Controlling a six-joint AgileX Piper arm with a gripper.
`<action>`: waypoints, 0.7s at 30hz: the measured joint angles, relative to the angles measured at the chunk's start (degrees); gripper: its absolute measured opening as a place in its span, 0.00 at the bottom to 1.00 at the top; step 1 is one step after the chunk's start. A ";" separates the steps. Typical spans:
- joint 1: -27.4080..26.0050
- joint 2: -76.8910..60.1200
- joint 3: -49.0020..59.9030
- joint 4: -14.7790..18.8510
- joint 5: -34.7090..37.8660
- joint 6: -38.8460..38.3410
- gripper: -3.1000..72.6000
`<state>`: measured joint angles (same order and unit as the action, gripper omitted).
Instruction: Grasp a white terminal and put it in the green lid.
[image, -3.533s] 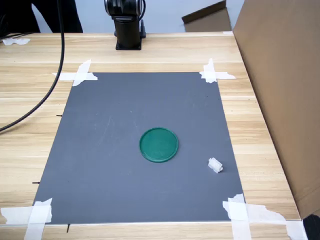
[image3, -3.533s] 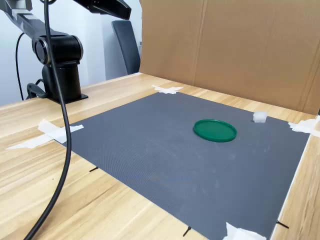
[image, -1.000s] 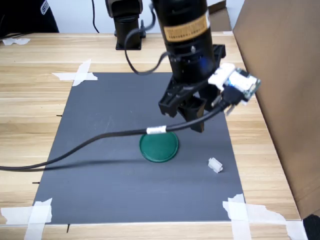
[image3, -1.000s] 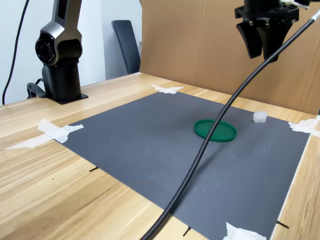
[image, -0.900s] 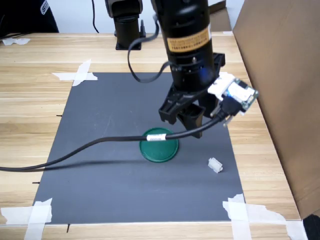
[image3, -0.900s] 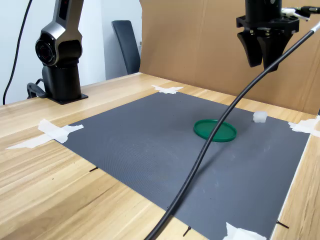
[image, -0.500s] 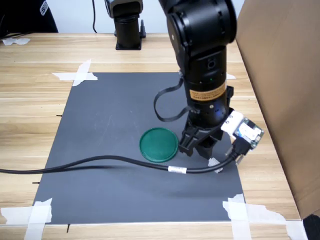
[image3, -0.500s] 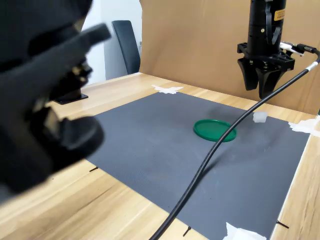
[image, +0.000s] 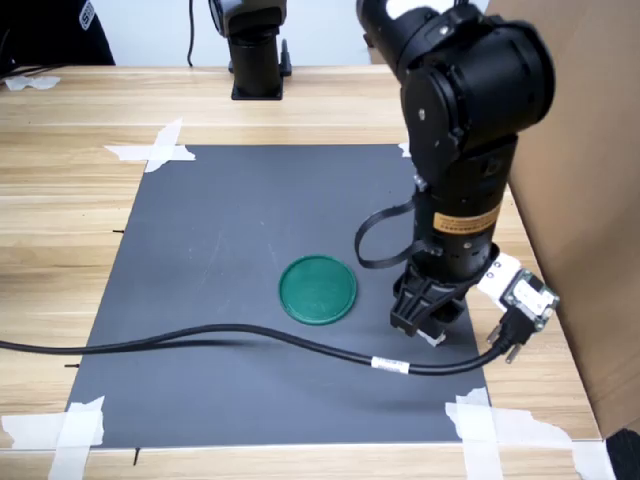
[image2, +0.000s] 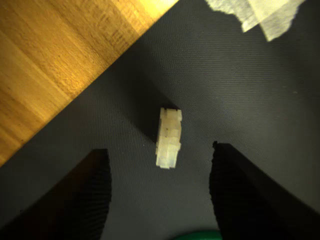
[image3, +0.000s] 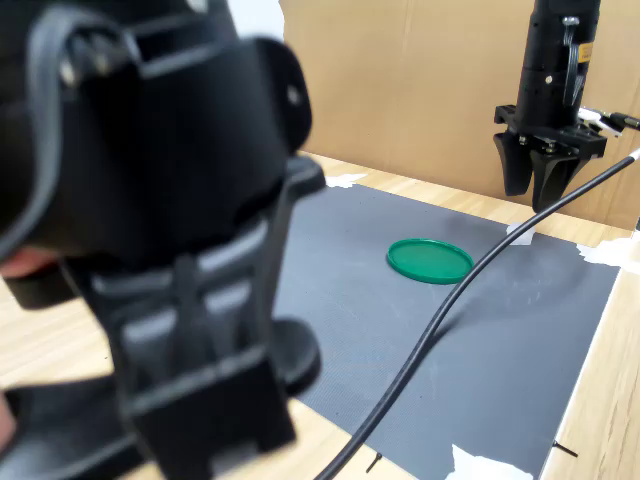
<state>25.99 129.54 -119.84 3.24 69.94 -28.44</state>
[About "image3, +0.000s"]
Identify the black cable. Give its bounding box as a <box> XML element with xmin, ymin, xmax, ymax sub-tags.
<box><xmin>313</xmin><ymin>112</ymin><xmax>640</xmax><ymax>480</ymax></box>

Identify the brown cardboard partition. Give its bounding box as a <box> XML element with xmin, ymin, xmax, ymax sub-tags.
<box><xmin>279</xmin><ymin>0</ymin><xmax>640</xmax><ymax>232</ymax></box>

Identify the round green lid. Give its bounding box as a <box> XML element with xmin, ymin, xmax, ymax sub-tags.
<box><xmin>386</xmin><ymin>238</ymin><xmax>475</xmax><ymax>286</ymax></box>

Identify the dark grey mat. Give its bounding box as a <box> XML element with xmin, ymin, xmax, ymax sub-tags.
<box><xmin>272</xmin><ymin>183</ymin><xmax>622</xmax><ymax>480</ymax></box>

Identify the black plastic stand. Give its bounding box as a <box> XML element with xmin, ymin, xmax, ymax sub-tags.
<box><xmin>0</xmin><ymin>0</ymin><xmax>329</xmax><ymax>480</ymax></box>

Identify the thin grey wire bundle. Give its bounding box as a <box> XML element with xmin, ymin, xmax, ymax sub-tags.
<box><xmin>562</xmin><ymin>16</ymin><xmax>587</xmax><ymax>109</ymax></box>

